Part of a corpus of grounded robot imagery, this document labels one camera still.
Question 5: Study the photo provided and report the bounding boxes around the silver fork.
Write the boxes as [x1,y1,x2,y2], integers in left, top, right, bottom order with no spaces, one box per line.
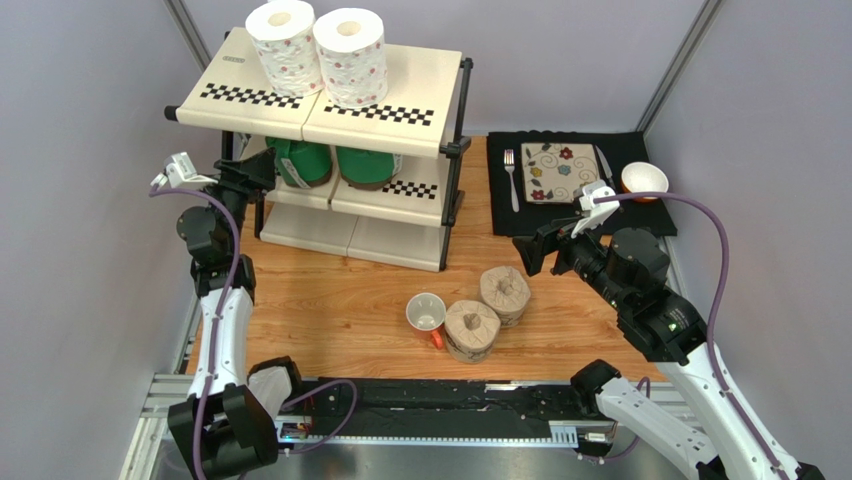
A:
[503,149,520,213]

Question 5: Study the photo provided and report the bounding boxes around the black handled knife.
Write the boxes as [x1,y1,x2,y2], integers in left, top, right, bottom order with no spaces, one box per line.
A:
[594,145,615,188]

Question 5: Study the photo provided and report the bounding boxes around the plain white paper towel roll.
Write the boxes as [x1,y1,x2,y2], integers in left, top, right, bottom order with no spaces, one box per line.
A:
[245,0,324,97]

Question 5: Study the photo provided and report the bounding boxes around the floral square plate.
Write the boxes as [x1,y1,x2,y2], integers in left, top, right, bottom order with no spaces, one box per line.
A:
[521,142,600,204]

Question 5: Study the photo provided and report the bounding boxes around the cream three-tier shelf rack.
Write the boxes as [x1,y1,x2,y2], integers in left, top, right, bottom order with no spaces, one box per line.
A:
[165,27,472,272]

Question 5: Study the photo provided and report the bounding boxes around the green roll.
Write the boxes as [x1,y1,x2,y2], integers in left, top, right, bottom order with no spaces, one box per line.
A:
[335,146,403,191]
[265,137,333,189]

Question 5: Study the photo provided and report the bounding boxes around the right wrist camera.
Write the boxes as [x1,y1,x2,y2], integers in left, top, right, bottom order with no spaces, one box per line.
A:
[571,179,620,239]

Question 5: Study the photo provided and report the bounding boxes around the brown wrapped roll front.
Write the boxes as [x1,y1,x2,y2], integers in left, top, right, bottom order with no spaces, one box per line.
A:
[444,300,502,364]

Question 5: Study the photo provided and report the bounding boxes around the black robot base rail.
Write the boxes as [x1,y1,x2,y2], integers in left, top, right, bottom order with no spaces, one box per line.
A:
[281,378,613,440]

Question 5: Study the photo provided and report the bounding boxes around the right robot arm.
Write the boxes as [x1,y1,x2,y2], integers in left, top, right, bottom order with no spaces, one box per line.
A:
[512,226,823,479]

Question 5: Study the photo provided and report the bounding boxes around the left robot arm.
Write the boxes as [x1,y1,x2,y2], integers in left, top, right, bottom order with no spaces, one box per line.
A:
[150,148,299,479]

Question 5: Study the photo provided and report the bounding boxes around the orange white mug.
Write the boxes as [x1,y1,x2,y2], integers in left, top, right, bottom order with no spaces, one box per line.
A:
[405,292,446,350]

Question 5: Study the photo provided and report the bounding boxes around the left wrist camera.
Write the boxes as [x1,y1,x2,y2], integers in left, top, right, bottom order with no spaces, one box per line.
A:
[150,152,218,191]

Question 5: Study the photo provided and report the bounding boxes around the brown wrapped roll rear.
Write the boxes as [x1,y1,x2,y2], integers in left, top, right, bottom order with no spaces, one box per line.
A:
[479,266,531,328]

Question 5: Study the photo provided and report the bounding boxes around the orange white bowl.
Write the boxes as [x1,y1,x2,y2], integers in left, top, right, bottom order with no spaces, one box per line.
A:
[620,162,670,193]

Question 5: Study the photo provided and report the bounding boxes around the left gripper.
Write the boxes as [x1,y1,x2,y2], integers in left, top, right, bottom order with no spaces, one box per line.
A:
[189,147,274,256]

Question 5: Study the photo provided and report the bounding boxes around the brown wrapped roll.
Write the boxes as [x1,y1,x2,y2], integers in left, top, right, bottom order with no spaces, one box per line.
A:
[479,266,531,328]
[444,300,502,364]

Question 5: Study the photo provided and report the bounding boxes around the green roll front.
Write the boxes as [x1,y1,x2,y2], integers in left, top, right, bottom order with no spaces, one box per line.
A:
[335,146,403,191]

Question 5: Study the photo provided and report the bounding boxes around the floral white paper towel roll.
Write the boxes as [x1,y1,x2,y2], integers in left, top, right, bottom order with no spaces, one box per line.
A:
[313,8,388,109]

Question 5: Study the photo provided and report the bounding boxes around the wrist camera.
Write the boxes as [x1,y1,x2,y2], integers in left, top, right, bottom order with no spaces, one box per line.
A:
[571,179,620,239]
[150,152,218,191]

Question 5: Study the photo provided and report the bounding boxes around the black placemat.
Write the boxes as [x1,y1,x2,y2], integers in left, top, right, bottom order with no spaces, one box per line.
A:
[486,130,679,238]

